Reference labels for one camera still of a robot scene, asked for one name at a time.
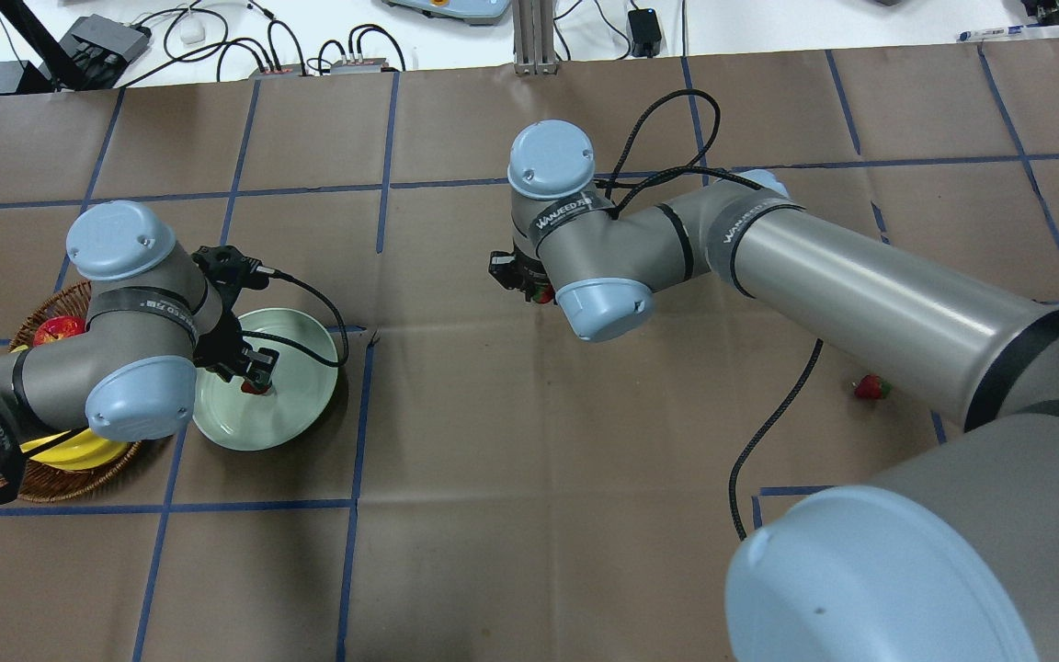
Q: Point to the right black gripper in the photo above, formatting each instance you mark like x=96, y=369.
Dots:
x=527, y=280

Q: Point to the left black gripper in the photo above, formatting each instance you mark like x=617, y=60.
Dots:
x=217, y=346

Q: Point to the strawberry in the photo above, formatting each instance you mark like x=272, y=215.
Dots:
x=255, y=387
x=872, y=387
x=543, y=296

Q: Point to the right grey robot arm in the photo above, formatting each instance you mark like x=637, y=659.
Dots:
x=952, y=555

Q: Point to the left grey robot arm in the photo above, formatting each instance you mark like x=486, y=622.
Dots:
x=157, y=316

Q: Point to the light green plate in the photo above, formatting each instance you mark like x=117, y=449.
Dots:
x=251, y=416

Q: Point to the red apple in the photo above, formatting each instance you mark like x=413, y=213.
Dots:
x=58, y=328

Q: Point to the yellow banana bunch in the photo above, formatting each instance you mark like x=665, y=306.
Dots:
x=86, y=450

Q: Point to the brown wicker basket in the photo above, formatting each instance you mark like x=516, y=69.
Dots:
x=43, y=484

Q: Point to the black power adapter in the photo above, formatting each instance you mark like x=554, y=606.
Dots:
x=645, y=33

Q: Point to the black box device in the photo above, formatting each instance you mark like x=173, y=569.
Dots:
x=106, y=37

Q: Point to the aluminium frame post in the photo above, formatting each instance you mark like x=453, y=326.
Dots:
x=533, y=32

